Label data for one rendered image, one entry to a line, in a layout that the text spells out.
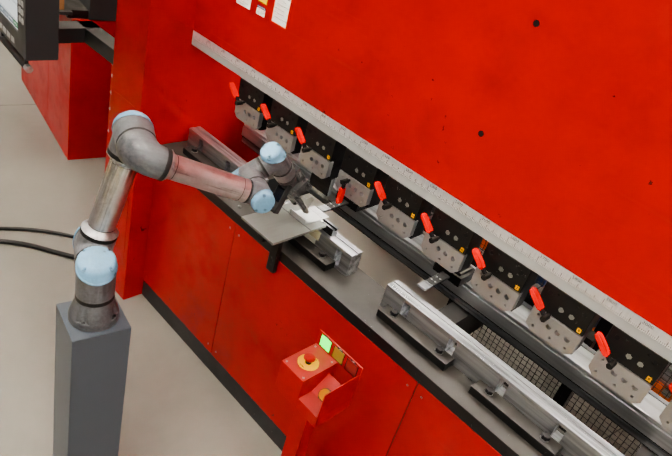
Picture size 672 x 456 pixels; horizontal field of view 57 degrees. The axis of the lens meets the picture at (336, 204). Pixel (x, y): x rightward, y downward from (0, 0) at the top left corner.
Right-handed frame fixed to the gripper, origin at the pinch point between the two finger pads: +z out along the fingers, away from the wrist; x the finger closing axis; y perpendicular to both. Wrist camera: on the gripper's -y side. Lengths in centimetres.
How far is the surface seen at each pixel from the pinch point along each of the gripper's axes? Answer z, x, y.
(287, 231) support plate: -1.9, -4.6, -9.8
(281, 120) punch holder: -14.2, 24.2, 19.3
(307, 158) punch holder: -9.2, 6.7, 14.6
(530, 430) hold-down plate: 13, -105, -7
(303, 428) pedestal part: 20, -50, -54
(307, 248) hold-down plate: 12.3, -6.9, -7.8
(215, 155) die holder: 13, 60, -2
